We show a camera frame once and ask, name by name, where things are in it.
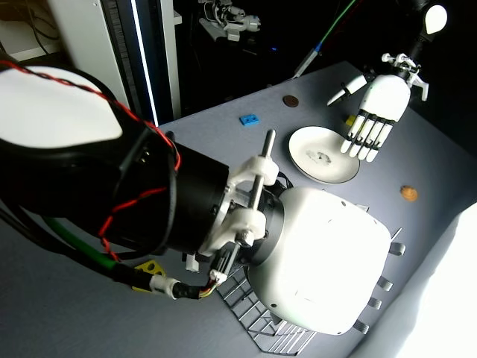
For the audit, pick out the white plate with black rim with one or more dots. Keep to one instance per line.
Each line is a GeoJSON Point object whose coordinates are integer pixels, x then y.
{"type": "Point", "coordinates": [309, 141]}

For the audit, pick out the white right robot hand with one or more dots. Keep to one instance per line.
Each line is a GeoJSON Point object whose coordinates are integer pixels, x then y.
{"type": "Point", "coordinates": [324, 261]}

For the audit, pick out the yellow rectangular block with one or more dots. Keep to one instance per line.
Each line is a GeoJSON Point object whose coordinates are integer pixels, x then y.
{"type": "Point", "coordinates": [350, 120]}

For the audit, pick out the yellow pentagon block with holes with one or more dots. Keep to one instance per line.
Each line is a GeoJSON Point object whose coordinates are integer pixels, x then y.
{"type": "Point", "coordinates": [158, 269]}

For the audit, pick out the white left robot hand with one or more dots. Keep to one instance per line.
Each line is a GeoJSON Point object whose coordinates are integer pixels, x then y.
{"type": "Point", "coordinates": [385, 97]}

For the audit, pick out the white machine part on shelf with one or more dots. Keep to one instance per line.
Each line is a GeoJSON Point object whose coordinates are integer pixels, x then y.
{"type": "Point", "coordinates": [229, 22]}

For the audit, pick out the brown swirl cookie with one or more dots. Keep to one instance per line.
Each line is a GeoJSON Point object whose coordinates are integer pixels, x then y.
{"type": "Point", "coordinates": [409, 194]}

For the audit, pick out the brown round disc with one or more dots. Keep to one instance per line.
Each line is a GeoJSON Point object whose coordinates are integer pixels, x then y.
{"type": "Point", "coordinates": [290, 101]}

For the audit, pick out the white column with light strip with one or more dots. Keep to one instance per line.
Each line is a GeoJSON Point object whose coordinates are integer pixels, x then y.
{"type": "Point", "coordinates": [85, 44]}

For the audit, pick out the blue rectangular block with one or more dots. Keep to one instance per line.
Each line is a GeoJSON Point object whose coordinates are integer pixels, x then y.
{"type": "Point", "coordinates": [250, 119]}

